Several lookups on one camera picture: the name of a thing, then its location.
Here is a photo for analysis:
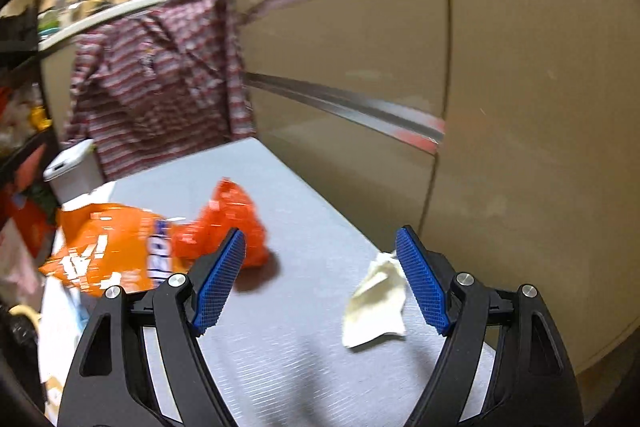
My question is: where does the beige kitchen cabinet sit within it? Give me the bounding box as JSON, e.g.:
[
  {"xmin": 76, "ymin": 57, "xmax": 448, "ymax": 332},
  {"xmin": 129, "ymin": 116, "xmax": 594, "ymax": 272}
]
[{"xmin": 227, "ymin": 0, "xmax": 640, "ymax": 378}]

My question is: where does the red plaid shirt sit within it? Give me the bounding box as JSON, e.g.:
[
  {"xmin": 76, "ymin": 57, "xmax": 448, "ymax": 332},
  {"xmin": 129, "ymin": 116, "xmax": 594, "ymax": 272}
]
[{"xmin": 62, "ymin": 0, "xmax": 256, "ymax": 180}]

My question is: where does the yellow snack packet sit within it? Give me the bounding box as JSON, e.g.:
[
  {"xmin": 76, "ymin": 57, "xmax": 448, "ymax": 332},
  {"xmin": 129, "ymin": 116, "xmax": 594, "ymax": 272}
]
[{"xmin": 29, "ymin": 106, "xmax": 52, "ymax": 131}]

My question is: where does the white pedal bin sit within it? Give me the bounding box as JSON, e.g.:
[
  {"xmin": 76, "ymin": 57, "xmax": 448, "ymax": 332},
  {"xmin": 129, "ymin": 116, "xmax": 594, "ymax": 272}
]
[{"xmin": 42, "ymin": 139, "xmax": 108, "ymax": 208}]

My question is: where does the cream trash can black liner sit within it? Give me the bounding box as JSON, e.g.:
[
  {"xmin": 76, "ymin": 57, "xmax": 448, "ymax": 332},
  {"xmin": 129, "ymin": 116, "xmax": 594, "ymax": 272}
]
[{"xmin": 6, "ymin": 304, "xmax": 42, "ymax": 390}]

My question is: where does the orange snack bag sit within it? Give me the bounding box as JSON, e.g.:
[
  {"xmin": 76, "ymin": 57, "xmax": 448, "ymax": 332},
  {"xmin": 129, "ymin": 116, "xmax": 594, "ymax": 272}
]
[{"xmin": 39, "ymin": 179, "xmax": 271, "ymax": 300}]

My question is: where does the black shelf rack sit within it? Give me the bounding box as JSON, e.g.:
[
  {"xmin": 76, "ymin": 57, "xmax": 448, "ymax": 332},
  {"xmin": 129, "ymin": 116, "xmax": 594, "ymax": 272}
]
[{"xmin": 0, "ymin": 0, "xmax": 63, "ymax": 258}]

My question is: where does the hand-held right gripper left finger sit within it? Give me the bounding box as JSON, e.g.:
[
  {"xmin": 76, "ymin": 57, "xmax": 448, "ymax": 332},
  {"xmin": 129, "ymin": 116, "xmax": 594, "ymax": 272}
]
[{"xmin": 57, "ymin": 227, "xmax": 247, "ymax": 427}]

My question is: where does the white tissue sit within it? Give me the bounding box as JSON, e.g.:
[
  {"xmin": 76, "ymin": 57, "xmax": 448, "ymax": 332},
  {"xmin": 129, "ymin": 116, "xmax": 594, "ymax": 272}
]
[{"xmin": 342, "ymin": 251, "xmax": 407, "ymax": 349}]

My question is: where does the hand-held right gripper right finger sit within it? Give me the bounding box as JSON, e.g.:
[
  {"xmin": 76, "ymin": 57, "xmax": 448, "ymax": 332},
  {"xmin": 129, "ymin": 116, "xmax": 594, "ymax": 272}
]
[{"xmin": 395, "ymin": 225, "xmax": 585, "ymax": 427}]

